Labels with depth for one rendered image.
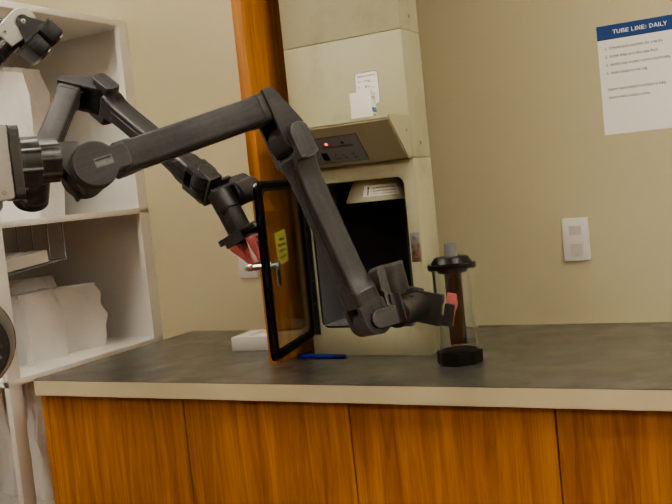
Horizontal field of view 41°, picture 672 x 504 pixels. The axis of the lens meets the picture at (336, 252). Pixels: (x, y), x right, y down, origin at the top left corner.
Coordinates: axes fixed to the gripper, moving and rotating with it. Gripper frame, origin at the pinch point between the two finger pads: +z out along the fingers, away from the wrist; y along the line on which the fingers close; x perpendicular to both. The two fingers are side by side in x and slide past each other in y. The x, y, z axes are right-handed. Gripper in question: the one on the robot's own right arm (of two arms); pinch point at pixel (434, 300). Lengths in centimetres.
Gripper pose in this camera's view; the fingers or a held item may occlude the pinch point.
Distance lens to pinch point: 194.2
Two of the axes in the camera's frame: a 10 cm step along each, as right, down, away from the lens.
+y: -8.8, -1.5, 4.6
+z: 4.7, -0.8, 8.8
